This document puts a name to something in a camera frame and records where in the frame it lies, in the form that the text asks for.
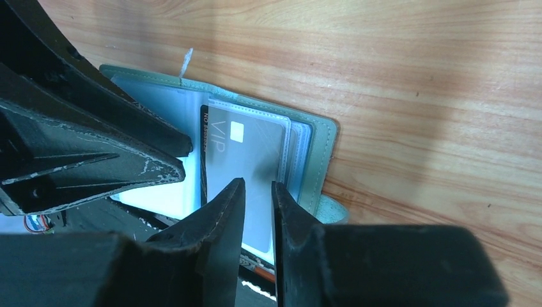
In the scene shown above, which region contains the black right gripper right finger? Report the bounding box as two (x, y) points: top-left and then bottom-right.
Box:
(271, 182), (509, 306)

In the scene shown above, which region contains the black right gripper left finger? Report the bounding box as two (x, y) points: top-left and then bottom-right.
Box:
(1, 178), (245, 306)

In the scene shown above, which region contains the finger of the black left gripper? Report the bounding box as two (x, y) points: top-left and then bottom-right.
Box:
(1, 65), (186, 216)
(1, 1), (193, 157)

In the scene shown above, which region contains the black VIP card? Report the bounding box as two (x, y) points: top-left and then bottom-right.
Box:
(200, 100), (291, 254)

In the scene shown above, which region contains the teal card holder wallet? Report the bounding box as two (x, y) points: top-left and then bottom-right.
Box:
(100, 65), (348, 265)

